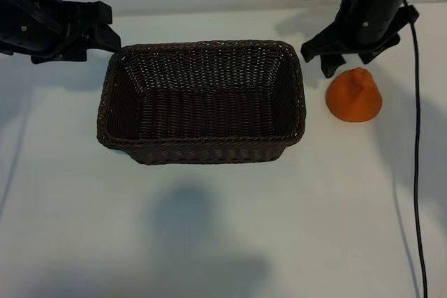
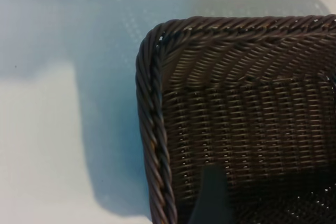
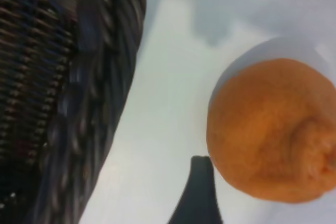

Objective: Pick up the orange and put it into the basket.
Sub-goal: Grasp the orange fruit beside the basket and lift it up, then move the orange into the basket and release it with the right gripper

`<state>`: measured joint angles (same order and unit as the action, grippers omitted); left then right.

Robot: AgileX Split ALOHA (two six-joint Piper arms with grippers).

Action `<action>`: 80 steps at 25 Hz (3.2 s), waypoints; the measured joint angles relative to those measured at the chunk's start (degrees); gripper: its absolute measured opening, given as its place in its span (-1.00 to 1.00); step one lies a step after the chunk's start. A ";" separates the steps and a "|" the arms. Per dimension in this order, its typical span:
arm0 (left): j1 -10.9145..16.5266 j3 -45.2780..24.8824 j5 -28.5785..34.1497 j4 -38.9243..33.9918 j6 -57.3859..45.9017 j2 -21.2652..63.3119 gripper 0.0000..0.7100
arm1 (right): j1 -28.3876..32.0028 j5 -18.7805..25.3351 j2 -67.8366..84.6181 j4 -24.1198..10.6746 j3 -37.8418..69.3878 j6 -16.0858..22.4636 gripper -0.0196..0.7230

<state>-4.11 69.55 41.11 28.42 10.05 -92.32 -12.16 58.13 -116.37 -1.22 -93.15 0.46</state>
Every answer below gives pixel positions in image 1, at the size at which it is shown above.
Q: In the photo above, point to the orange fruit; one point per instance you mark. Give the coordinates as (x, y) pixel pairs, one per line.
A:
(352, 99)

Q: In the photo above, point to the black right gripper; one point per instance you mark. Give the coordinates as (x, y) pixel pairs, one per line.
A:
(370, 22)

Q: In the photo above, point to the dark brown wicker basket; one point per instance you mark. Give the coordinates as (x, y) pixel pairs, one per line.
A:
(209, 120)

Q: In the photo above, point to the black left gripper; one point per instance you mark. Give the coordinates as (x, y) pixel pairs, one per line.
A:
(45, 26)

